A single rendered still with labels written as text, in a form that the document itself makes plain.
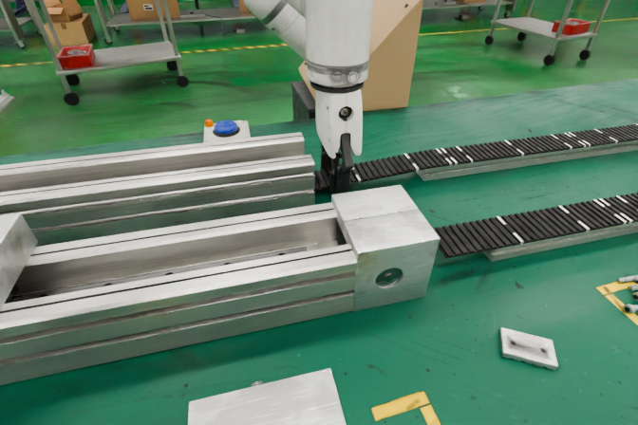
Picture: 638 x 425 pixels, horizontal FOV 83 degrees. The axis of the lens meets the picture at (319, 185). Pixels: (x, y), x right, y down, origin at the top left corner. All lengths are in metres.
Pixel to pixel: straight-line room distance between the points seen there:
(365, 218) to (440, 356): 0.16
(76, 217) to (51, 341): 0.19
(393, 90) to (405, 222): 0.53
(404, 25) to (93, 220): 0.68
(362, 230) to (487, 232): 0.19
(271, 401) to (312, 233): 0.20
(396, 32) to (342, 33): 0.40
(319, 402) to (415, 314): 0.20
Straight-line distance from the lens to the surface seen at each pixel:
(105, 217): 0.56
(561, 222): 0.59
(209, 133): 0.67
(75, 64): 3.40
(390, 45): 0.85
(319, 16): 0.47
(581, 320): 0.52
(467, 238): 0.50
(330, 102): 0.49
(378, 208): 0.42
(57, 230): 0.59
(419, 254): 0.40
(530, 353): 0.45
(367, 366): 0.41
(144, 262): 0.44
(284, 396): 0.29
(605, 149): 0.88
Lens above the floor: 1.14
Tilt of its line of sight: 36 degrees down
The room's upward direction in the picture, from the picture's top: straight up
